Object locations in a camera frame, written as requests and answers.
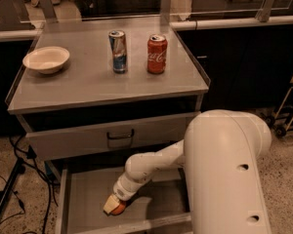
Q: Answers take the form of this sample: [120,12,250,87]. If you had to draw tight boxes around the blue silver drink can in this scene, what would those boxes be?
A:
[108,30,127,74]

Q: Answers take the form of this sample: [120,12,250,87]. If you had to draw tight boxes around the wheeled cart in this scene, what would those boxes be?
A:
[265,76,293,137]

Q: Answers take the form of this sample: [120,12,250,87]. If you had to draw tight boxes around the orange fruit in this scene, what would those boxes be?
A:
[110,201,126,215]

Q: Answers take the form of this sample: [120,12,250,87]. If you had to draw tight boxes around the black cables on floor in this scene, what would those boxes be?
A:
[0,135,61,234]

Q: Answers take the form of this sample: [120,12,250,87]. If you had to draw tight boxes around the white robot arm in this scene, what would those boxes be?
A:
[104,110,272,234]

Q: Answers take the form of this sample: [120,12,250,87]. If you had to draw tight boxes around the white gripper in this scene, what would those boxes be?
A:
[104,173,150,215]

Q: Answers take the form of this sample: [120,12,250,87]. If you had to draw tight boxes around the grey drawer cabinet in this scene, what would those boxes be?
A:
[5,16,211,163]

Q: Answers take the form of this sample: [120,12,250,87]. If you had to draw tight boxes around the white rail pipe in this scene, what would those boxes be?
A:
[170,16,293,31]

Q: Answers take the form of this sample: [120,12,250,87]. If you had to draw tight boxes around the black stand leg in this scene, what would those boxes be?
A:
[0,158,23,217]

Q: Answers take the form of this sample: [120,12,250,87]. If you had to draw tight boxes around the white bowl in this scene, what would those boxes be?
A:
[22,46,70,74]

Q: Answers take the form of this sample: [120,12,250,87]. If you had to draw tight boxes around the top grey drawer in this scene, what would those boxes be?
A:
[26,112,198,161]

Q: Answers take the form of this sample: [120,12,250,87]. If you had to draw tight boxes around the red cola can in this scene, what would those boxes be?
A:
[147,34,168,74]

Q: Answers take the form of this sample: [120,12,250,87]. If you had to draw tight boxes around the open middle grey drawer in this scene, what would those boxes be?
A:
[54,150,194,234]

